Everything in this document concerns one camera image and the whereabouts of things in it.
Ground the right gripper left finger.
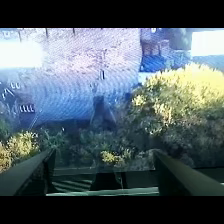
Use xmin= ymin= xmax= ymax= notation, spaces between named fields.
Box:
xmin=0 ymin=147 xmax=57 ymax=197

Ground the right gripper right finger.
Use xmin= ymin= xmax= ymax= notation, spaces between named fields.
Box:
xmin=152 ymin=149 xmax=224 ymax=197

